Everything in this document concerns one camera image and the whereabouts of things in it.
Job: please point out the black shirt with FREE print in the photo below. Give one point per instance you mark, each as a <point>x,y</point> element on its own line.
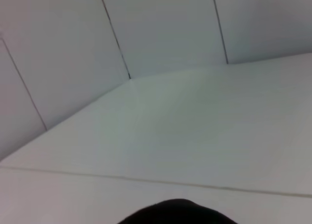
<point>178,213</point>

